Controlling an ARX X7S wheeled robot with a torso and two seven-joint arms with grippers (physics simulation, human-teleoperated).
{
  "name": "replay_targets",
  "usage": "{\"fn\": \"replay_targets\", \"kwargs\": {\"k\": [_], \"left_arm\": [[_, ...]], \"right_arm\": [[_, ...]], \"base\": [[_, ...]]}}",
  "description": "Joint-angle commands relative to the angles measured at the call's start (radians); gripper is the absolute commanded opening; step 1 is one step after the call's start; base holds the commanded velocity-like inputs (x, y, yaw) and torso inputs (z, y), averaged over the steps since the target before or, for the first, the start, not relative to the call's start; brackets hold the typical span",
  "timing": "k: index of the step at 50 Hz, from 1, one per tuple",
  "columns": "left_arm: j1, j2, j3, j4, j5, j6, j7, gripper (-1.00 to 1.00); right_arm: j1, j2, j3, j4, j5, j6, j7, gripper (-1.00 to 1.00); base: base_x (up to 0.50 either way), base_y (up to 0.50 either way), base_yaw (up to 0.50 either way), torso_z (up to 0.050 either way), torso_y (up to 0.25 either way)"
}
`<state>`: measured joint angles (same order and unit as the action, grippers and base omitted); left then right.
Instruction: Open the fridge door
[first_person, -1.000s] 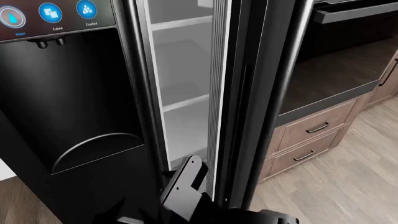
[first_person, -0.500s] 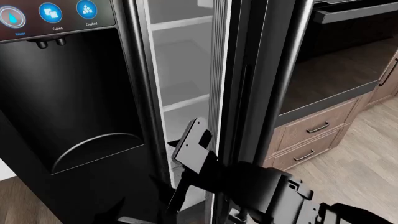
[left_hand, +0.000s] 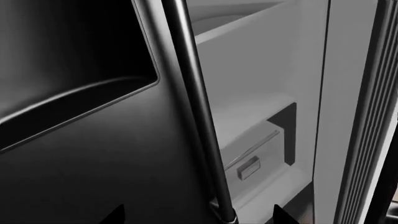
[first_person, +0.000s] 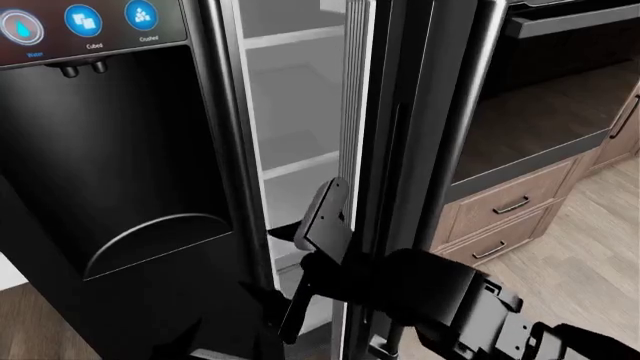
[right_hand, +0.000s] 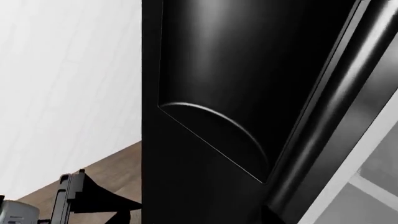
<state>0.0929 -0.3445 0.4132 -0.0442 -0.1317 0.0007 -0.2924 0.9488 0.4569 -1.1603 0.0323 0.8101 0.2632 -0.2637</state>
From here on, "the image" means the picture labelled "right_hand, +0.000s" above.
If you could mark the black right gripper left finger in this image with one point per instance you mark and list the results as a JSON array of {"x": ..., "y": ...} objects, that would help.
[{"x": 65, "y": 198}]

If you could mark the white fridge shelf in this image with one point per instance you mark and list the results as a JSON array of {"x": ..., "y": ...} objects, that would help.
[{"x": 377, "y": 186}]

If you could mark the grey robot housing part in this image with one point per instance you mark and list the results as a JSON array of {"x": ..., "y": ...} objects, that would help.
[{"x": 17, "y": 213}]

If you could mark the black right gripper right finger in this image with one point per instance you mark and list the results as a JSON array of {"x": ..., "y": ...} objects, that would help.
[{"x": 102, "y": 198}]

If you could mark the white fridge cabinet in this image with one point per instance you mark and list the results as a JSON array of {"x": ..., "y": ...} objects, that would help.
[{"x": 370, "y": 105}]

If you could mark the black fridge door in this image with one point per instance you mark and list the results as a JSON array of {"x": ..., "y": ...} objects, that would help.
[{"x": 217, "y": 70}]

